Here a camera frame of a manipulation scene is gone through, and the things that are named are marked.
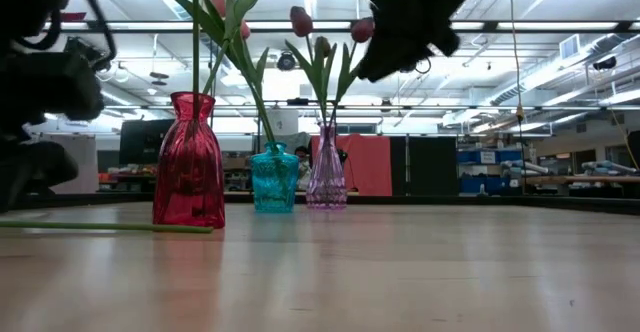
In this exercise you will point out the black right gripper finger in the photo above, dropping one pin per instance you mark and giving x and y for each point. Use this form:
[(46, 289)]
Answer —
[(392, 54), (446, 41)]

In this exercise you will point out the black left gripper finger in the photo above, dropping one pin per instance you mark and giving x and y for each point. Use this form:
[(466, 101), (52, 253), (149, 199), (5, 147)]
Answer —
[(35, 167)]

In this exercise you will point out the dark red artificial tulip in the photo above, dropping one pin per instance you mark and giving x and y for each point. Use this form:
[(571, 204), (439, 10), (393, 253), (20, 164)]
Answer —
[(301, 21), (362, 29), (322, 46)]

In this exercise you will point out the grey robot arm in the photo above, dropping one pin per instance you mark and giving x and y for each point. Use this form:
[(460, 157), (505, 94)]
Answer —
[(607, 167), (525, 167)]

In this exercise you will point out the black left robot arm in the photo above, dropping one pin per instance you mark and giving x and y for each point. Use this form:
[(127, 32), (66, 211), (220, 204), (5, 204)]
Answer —
[(30, 2)]

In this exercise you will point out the purple glass vase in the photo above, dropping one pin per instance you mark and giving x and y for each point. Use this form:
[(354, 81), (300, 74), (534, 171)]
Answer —
[(326, 177)]

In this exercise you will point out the red glass vase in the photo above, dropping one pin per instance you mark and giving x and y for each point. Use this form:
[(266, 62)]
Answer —
[(190, 172)]

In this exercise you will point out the blue glass vase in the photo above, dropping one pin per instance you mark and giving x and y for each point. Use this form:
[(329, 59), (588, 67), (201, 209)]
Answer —
[(274, 182)]

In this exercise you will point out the white board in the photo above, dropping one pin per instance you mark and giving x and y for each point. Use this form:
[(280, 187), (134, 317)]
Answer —
[(82, 162)]

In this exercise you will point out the black monitor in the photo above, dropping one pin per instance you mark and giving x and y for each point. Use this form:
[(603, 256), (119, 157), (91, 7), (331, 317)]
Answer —
[(142, 142)]

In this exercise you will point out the round black ceiling device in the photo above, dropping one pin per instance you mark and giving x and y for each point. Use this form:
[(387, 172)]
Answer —
[(286, 61)]

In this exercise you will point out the orange curtain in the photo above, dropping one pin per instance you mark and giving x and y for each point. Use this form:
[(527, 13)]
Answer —
[(367, 164)]

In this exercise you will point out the black partition panel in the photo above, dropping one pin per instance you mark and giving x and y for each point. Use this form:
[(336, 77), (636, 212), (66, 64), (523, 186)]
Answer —
[(430, 164)]

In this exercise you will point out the white box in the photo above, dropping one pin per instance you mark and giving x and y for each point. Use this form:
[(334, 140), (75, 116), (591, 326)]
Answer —
[(282, 122)]

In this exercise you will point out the person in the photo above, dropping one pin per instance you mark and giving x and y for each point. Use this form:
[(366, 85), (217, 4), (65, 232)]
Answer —
[(301, 154)]

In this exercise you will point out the blue storage bins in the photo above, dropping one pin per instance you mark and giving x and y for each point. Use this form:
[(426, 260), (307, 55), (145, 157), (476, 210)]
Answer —
[(470, 184)]

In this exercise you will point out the wooden workbench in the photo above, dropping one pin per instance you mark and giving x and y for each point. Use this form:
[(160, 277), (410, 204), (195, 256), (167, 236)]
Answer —
[(580, 179)]

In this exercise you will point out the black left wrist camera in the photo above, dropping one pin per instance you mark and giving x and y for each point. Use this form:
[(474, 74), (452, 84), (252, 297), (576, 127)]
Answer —
[(85, 54)]

